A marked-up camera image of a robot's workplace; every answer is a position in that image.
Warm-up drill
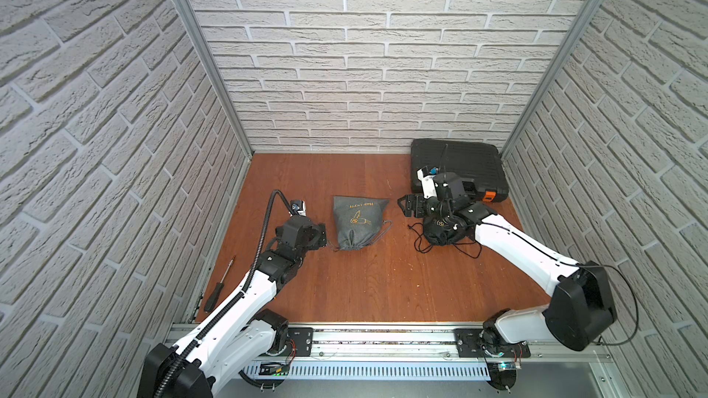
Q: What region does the black drawstring bag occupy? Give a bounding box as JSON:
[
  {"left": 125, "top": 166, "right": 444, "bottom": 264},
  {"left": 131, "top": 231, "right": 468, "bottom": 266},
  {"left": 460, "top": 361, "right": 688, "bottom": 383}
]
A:
[{"left": 407, "top": 217, "right": 482, "bottom": 260}]

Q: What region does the grey drawstring bag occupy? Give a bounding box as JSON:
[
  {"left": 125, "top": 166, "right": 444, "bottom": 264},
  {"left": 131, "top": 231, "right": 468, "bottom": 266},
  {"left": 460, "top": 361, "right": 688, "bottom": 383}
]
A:
[{"left": 333, "top": 195, "right": 393, "bottom": 251}]

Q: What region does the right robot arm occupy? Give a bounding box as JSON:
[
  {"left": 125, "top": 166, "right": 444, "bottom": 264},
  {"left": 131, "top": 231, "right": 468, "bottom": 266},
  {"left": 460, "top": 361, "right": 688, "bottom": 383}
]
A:
[{"left": 398, "top": 168, "right": 618, "bottom": 357}]

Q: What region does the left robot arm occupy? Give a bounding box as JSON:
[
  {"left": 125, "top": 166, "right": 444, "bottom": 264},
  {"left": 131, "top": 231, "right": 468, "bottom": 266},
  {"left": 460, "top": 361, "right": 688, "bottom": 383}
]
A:
[{"left": 136, "top": 200, "right": 327, "bottom": 397}]

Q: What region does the black plastic tool case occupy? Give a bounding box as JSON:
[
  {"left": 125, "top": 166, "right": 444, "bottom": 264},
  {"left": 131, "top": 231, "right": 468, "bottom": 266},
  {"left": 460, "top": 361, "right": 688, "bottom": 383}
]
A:
[{"left": 410, "top": 139, "right": 509, "bottom": 203}]

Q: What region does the black screwdriver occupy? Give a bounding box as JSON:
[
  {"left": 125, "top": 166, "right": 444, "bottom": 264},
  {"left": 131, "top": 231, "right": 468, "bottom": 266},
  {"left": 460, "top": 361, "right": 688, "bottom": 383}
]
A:
[{"left": 204, "top": 257, "right": 235, "bottom": 313}]

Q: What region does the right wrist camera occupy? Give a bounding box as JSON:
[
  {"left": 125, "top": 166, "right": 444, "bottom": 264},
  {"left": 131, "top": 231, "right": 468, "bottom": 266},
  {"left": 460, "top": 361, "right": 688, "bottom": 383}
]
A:
[{"left": 417, "top": 166, "right": 440, "bottom": 199}]

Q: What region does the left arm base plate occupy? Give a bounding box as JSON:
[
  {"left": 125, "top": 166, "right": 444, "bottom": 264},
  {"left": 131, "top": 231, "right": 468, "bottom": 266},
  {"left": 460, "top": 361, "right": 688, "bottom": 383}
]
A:
[{"left": 277, "top": 326, "right": 315, "bottom": 357}]

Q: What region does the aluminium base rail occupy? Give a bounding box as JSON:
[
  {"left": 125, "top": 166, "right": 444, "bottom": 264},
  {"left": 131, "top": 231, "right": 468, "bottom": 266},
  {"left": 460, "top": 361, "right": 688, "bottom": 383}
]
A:
[{"left": 235, "top": 324, "right": 614, "bottom": 389}]

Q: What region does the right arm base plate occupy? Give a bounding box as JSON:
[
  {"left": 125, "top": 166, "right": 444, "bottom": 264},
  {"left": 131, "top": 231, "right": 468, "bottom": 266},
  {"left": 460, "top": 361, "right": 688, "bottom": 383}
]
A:
[{"left": 453, "top": 327, "right": 531, "bottom": 359}]

